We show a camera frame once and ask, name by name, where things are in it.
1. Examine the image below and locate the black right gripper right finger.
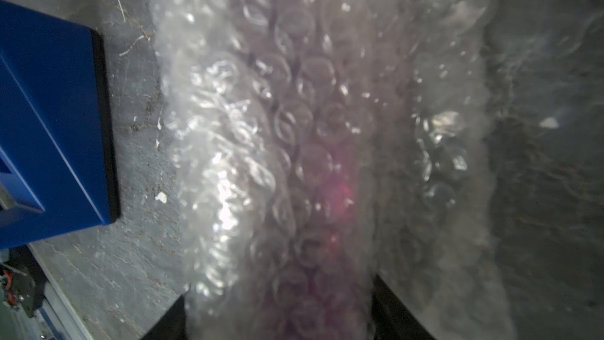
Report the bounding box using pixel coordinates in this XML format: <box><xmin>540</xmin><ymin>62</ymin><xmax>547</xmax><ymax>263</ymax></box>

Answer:
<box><xmin>372</xmin><ymin>275</ymin><xmax>434</xmax><ymax>340</ymax></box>

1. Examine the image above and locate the blue tape dispenser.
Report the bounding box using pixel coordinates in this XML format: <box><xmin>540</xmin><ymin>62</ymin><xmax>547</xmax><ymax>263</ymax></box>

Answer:
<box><xmin>1</xmin><ymin>2</ymin><xmax>120</xmax><ymax>249</ymax></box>

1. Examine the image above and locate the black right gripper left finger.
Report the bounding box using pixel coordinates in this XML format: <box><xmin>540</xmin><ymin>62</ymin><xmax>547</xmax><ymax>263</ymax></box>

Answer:
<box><xmin>141</xmin><ymin>295</ymin><xmax>188</xmax><ymax>340</ymax></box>

